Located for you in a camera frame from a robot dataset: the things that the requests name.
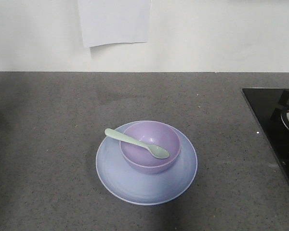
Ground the mint green plastic spoon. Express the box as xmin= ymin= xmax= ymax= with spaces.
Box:
xmin=105 ymin=128 xmax=170 ymax=159

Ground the purple plastic bowl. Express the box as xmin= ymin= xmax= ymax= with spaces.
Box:
xmin=119 ymin=121 xmax=181 ymax=174

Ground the black glass gas stove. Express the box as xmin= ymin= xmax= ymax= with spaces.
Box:
xmin=242 ymin=88 xmax=289 ymax=182

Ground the light blue plastic plate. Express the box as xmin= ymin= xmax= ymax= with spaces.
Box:
xmin=96 ymin=130 xmax=197 ymax=205

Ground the white paper sheet on wall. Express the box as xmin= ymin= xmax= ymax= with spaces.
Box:
xmin=78 ymin=0 xmax=151 ymax=47

